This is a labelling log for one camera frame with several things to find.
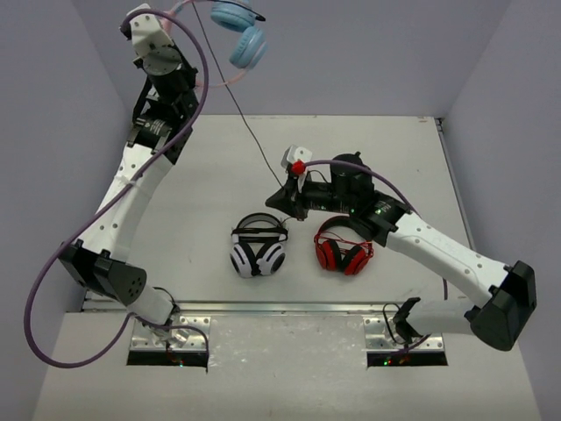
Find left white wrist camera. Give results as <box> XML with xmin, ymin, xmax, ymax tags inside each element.
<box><xmin>120</xmin><ymin>13</ymin><xmax>174</xmax><ymax>59</ymax></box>

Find aluminium table edge rail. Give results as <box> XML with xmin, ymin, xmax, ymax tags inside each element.
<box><xmin>85</xmin><ymin>299</ymin><xmax>408</xmax><ymax>315</ymax></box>

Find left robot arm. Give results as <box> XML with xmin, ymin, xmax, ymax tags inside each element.
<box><xmin>59</xmin><ymin>41</ymin><xmax>199</xmax><ymax>342</ymax></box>

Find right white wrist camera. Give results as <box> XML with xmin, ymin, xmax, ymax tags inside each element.
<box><xmin>281</xmin><ymin>145</ymin><xmax>313</xmax><ymax>192</ymax></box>

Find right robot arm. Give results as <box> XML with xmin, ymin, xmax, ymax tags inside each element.
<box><xmin>266</xmin><ymin>146</ymin><xmax>537</xmax><ymax>352</ymax></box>

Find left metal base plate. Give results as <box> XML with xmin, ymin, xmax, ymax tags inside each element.
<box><xmin>130</xmin><ymin>317</ymin><xmax>209</xmax><ymax>353</ymax></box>

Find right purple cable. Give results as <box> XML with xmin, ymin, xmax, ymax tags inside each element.
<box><xmin>302</xmin><ymin>158</ymin><xmax>449</xmax><ymax>352</ymax></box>

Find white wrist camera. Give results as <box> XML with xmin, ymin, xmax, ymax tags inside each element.
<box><xmin>120</xmin><ymin>13</ymin><xmax>174</xmax><ymax>59</ymax></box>
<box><xmin>281</xmin><ymin>145</ymin><xmax>313</xmax><ymax>192</ymax></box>

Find white black headphones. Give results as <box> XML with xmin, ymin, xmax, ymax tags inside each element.
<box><xmin>230</xmin><ymin>212</ymin><xmax>288</xmax><ymax>278</ymax></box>

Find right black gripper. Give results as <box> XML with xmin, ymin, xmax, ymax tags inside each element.
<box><xmin>266</xmin><ymin>171</ymin><xmax>354</xmax><ymax>223</ymax></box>

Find purple cable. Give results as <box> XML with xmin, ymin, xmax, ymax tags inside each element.
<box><xmin>24</xmin><ymin>9</ymin><xmax>210</xmax><ymax>368</ymax></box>
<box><xmin>302</xmin><ymin>158</ymin><xmax>449</xmax><ymax>352</ymax></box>

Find metal base plate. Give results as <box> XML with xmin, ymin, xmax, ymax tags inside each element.
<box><xmin>363</xmin><ymin>313</ymin><xmax>444</xmax><ymax>353</ymax></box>
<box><xmin>130</xmin><ymin>317</ymin><xmax>209</xmax><ymax>353</ymax></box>

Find pink blue cat-ear headphones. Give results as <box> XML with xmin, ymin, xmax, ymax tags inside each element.
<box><xmin>210</xmin><ymin>1</ymin><xmax>267</xmax><ymax>88</ymax></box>

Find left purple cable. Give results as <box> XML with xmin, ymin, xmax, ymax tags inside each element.
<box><xmin>24</xmin><ymin>9</ymin><xmax>210</xmax><ymax>368</ymax></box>

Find thin black headphone cable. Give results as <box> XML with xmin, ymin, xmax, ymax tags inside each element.
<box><xmin>192</xmin><ymin>0</ymin><xmax>303</xmax><ymax>223</ymax></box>

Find red black headphones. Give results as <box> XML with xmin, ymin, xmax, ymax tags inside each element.
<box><xmin>314</xmin><ymin>216</ymin><xmax>374</xmax><ymax>276</ymax></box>

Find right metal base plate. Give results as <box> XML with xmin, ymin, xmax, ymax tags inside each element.
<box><xmin>363</xmin><ymin>313</ymin><xmax>444</xmax><ymax>353</ymax></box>

